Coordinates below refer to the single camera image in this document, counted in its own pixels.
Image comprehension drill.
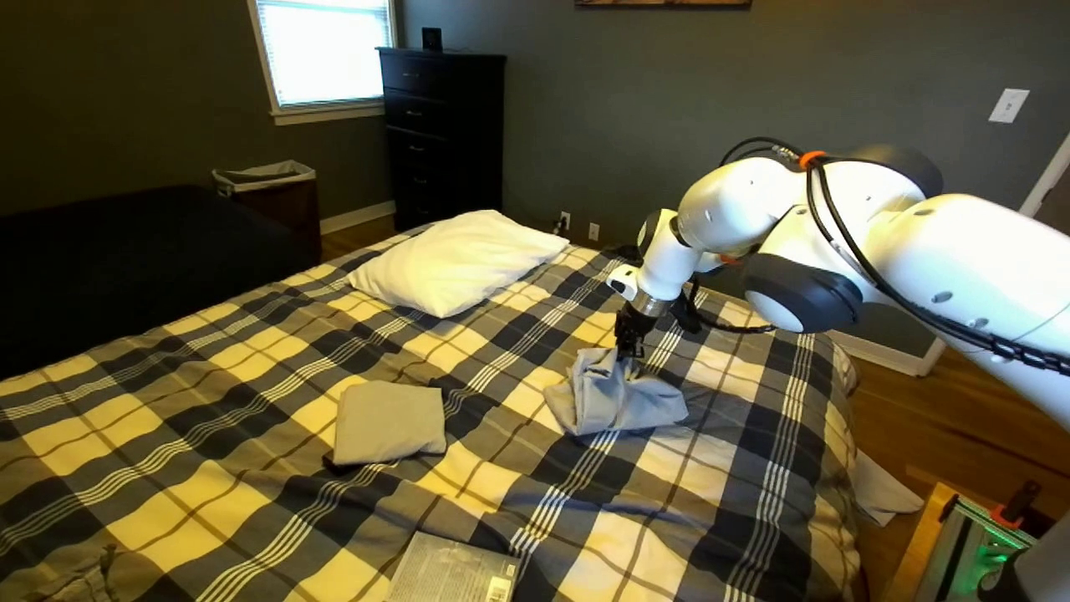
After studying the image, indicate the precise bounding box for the green and wood stand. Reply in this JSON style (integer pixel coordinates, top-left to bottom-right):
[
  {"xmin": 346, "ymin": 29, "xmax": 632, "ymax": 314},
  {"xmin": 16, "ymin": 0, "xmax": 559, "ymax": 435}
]
[{"xmin": 880, "ymin": 481, "xmax": 1070, "ymax": 602}]

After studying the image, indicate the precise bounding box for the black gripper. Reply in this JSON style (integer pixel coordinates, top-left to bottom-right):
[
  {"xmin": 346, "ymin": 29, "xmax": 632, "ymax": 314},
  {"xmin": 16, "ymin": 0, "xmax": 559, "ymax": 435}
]
[{"xmin": 617, "ymin": 304, "xmax": 656, "ymax": 376}]

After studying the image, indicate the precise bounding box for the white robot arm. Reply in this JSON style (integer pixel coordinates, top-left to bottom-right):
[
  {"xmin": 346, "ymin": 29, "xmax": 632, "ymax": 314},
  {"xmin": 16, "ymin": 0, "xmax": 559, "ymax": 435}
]
[{"xmin": 612, "ymin": 142, "xmax": 1070, "ymax": 426}]

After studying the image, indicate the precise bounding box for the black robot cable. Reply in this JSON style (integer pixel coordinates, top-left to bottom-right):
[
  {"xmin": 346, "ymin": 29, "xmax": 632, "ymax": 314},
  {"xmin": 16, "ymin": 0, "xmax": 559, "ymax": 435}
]
[{"xmin": 717, "ymin": 133, "xmax": 1070, "ymax": 378}]

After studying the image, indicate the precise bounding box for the folded grey pillowcase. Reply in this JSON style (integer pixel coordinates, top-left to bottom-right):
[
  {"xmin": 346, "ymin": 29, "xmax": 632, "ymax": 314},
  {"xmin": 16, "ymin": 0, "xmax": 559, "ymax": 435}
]
[{"xmin": 330, "ymin": 382, "xmax": 445, "ymax": 465}]

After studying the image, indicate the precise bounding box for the clear plastic bag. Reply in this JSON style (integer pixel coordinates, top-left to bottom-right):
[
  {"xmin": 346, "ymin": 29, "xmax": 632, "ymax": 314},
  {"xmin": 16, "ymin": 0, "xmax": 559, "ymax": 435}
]
[{"xmin": 389, "ymin": 531, "xmax": 520, "ymax": 602}]

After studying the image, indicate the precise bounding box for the plaid bed comforter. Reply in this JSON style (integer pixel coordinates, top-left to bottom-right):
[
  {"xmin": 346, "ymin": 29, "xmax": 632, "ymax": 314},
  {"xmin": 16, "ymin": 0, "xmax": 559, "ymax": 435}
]
[{"xmin": 0, "ymin": 247, "xmax": 861, "ymax": 602}]

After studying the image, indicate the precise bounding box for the white pillow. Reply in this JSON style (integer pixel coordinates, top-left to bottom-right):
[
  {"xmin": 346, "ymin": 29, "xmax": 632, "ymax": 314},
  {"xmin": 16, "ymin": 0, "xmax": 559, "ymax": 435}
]
[{"xmin": 349, "ymin": 212, "xmax": 569, "ymax": 319}]

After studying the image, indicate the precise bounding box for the white light switch plate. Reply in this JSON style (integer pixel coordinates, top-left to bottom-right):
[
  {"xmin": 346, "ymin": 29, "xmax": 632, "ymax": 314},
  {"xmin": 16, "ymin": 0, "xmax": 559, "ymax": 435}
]
[{"xmin": 991, "ymin": 88, "xmax": 1029, "ymax": 125}]

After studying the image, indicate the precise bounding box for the light blue pillowcase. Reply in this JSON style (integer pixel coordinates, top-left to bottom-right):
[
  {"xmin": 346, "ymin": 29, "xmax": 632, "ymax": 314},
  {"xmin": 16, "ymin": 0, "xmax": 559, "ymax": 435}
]
[{"xmin": 544, "ymin": 349, "xmax": 689, "ymax": 435}]

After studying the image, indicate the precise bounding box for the bright window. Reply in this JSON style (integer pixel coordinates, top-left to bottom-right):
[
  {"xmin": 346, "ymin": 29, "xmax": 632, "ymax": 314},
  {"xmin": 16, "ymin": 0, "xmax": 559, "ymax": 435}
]
[{"xmin": 249, "ymin": 0, "xmax": 397, "ymax": 129}]

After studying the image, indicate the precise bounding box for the black tall dresser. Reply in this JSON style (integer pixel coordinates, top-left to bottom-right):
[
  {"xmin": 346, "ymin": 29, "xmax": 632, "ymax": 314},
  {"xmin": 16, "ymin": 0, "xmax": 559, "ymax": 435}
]
[{"xmin": 377, "ymin": 48, "xmax": 504, "ymax": 228}]

